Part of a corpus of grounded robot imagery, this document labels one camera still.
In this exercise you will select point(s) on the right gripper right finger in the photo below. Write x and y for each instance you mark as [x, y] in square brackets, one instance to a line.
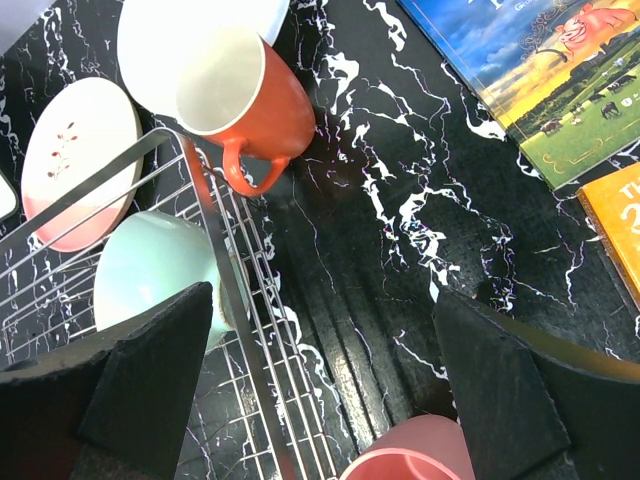
[535, 406]

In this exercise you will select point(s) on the orange mug white inside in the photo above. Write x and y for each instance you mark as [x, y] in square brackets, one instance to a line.
[235, 91]

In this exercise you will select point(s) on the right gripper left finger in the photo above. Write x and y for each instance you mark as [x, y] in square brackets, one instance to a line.
[113, 405]

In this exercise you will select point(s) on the mint green bowl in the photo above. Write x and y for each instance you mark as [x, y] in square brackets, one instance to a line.
[150, 257]

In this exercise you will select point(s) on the Animal Farm book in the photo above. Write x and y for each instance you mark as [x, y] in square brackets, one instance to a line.
[560, 77]

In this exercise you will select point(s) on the orange Treehouse book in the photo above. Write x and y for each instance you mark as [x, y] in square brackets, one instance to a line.
[612, 204]

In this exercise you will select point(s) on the metal wire dish rack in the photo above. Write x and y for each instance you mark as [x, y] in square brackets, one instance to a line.
[208, 383]

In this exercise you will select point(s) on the white fluted plate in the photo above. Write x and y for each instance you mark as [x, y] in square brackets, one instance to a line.
[155, 38]

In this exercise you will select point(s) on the pink plastic cup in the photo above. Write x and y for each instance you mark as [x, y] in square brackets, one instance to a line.
[423, 447]

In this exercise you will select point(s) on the pink plate with leaf sprig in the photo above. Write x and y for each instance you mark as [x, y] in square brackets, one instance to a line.
[83, 128]

